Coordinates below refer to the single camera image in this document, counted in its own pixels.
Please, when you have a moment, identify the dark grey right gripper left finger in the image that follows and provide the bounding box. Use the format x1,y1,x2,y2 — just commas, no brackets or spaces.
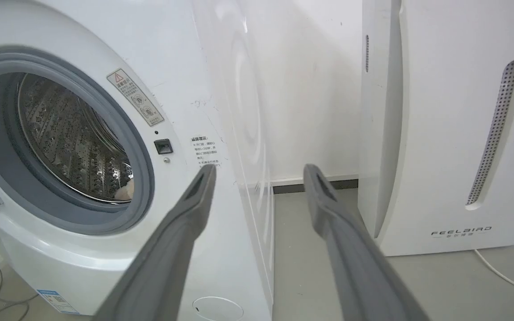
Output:
93,164,217,321

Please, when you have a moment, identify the white power cable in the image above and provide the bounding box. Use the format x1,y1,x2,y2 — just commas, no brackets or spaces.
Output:
474,249,514,300

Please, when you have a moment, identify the white Feelaird air purifier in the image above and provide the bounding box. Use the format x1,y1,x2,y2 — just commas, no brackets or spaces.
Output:
358,0,514,257

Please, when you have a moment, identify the blue energy label sticker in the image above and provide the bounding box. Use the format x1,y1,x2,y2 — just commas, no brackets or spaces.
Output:
37,290,80,315

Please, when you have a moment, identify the warning sticker label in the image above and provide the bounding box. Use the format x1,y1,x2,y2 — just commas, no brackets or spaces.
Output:
107,68,165,127

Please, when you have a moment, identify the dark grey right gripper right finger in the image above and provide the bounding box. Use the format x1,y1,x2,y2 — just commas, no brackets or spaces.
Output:
303,164,429,321

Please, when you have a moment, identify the white front-load washing machine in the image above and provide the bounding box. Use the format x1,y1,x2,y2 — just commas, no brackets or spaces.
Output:
0,0,275,321

